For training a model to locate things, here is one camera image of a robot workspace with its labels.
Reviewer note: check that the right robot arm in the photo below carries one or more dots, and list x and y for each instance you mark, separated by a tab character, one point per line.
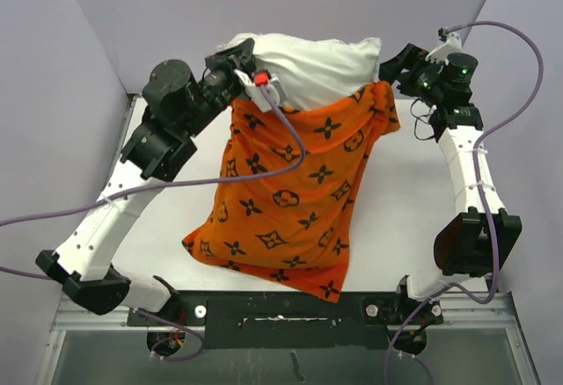
479	239

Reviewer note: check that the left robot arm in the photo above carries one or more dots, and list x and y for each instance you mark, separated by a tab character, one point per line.
178	107

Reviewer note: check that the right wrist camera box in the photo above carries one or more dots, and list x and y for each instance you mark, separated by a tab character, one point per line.
450	43

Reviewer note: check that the orange patterned pillowcase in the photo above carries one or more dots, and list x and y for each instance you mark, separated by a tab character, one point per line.
289	184

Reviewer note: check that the white pillow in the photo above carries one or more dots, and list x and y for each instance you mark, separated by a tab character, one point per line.
311	74

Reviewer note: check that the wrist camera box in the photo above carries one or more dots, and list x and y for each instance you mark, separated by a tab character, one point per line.
263	89
450	43

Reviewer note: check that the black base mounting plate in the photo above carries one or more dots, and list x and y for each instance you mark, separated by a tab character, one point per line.
291	320

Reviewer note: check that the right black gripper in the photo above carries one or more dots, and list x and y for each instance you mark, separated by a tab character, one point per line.
412	58

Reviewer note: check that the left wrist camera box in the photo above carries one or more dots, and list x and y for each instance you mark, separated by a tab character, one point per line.
263	89

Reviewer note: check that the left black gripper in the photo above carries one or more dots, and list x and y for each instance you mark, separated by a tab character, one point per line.
238	56

